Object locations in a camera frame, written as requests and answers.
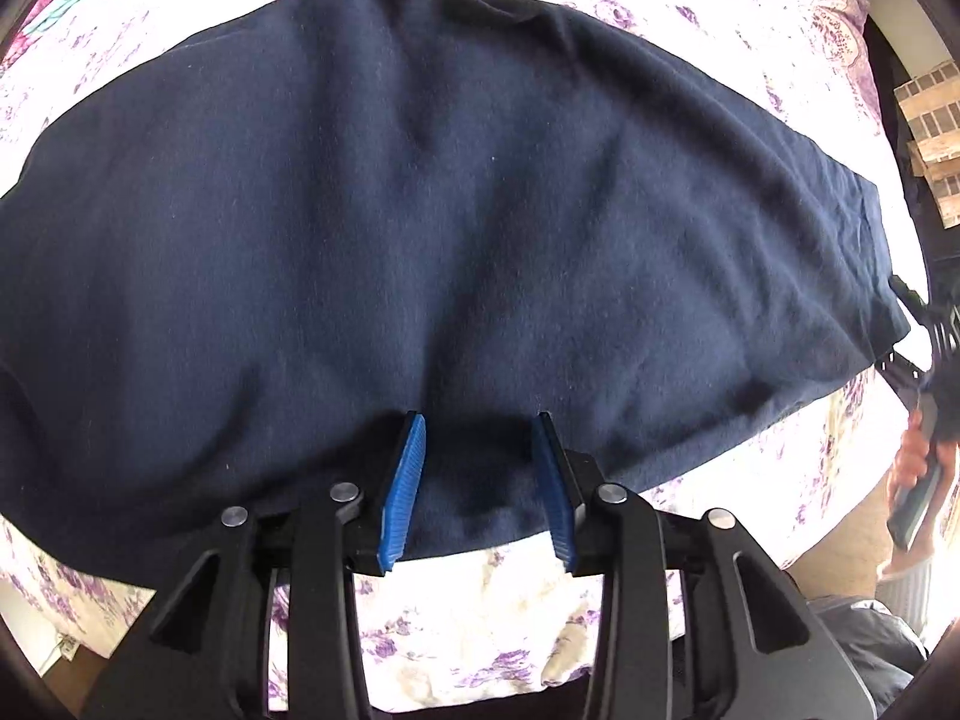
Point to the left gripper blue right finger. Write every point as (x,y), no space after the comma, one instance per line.
(558,489)

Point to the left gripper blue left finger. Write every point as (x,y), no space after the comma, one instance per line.
(397,499)

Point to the navy pants with white stripe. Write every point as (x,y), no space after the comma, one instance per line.
(229,274)

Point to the person's right hand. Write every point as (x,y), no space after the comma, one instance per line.
(910,464)

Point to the purple floral bedsheet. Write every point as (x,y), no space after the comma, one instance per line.
(802,60)

